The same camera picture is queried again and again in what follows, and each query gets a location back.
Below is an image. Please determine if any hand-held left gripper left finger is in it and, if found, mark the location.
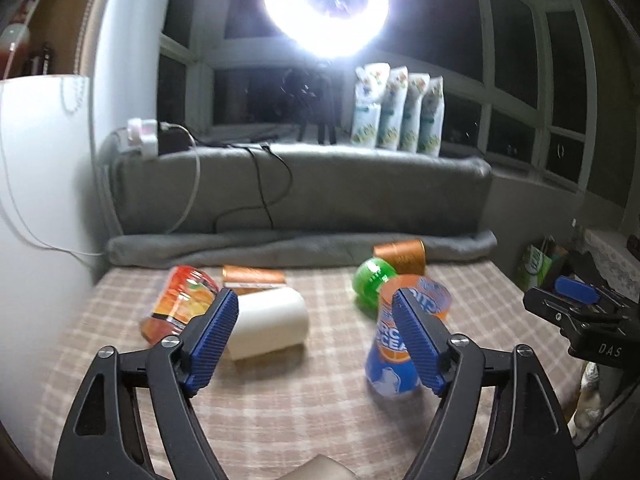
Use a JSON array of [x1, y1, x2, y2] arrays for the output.
[[51, 288, 240, 480]]

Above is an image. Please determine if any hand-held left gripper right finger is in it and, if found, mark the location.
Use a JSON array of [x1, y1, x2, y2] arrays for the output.
[[391, 287, 581, 480]]

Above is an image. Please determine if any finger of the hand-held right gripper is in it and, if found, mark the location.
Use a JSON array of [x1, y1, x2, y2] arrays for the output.
[[522, 286, 591, 333], [555, 275, 601, 306]]

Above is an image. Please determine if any blue and orange printed cup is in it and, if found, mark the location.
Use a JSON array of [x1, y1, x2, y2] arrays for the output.
[[364, 274, 454, 399]]

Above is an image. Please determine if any copper cup with white rim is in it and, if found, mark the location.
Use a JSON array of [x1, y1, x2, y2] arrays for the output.
[[221, 265, 287, 295]]

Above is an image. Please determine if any plain copper cup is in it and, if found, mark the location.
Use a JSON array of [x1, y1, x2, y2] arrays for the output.
[[373, 240, 427, 277]]

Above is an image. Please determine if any green and white bag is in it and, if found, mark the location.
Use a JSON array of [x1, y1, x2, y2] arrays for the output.
[[519, 241, 557, 292]]

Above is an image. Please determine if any white lace cloth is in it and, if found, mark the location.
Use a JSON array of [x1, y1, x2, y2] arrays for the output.
[[582, 228, 640, 306]]

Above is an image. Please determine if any green bottle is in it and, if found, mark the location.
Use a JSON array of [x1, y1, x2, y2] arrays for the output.
[[352, 257, 399, 313]]

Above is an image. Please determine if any plaid tablecloth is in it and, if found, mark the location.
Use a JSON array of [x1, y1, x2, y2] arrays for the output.
[[34, 259, 587, 480]]

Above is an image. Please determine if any grey rolled blanket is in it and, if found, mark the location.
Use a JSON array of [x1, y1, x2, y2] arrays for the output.
[[106, 229, 499, 269]]

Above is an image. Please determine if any grey folded blanket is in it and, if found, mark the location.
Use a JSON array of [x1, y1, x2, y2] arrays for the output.
[[107, 142, 494, 237]]

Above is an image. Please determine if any beige flat item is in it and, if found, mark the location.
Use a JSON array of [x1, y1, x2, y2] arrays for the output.
[[294, 453, 359, 480]]

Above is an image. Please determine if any black power adapter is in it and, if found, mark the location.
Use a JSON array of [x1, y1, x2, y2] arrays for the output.
[[159, 127, 192, 155]]

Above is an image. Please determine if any white green snack bag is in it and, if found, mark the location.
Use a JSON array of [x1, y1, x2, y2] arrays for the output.
[[398, 73, 431, 155], [351, 63, 391, 149], [378, 66, 410, 151], [417, 76, 446, 158]]

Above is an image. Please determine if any white power strip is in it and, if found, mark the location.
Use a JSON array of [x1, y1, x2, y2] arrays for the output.
[[119, 118, 161, 159]]

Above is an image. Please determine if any dark bottle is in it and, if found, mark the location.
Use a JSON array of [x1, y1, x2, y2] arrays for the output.
[[25, 42, 55, 77]]

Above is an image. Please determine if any black cable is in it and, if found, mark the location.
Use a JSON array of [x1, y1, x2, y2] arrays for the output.
[[214, 142, 294, 234]]

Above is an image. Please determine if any white cable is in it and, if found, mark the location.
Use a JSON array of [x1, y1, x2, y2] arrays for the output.
[[0, 122, 202, 257]]

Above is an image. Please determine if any window frame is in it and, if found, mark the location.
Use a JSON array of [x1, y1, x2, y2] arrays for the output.
[[157, 0, 632, 207]]

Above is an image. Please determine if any white bead chain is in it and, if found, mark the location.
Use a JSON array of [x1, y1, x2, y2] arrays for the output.
[[61, 77, 90, 115]]

